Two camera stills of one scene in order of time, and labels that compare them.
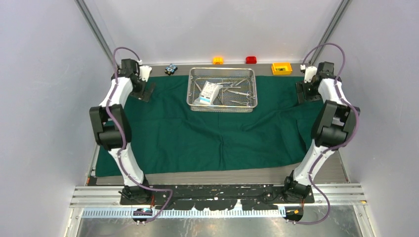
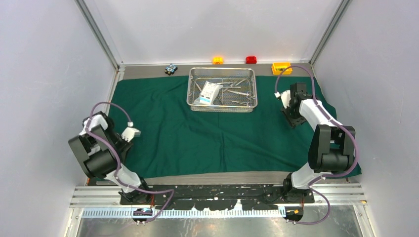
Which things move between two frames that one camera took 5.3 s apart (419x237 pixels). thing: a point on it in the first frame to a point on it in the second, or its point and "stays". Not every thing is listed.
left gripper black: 144,95 to 125,147
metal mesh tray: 222,90 stays
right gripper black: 301,86 to 292,122
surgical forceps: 248,103 stays
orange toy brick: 218,59 stays
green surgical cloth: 167,138 stays
